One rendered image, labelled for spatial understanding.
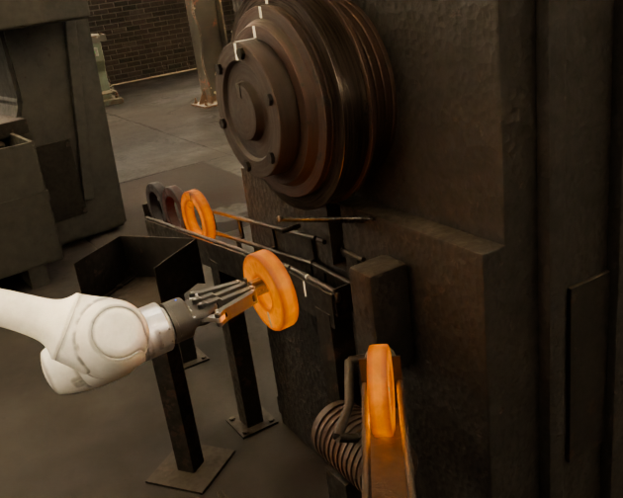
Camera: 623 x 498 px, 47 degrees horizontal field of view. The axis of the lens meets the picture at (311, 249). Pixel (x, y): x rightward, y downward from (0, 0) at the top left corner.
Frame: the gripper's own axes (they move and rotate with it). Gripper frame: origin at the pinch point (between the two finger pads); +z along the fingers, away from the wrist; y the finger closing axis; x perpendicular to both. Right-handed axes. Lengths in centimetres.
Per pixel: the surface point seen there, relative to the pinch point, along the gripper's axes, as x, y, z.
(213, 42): -36, -674, 290
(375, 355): -6.3, 26.2, 4.5
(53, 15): 41, -286, 40
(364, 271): -5.4, 1.2, 20.6
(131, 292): -25, -75, -9
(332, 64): 35.2, -1.8, 22.4
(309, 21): 42.8, -8.2, 22.7
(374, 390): -9.5, 30.1, 1.0
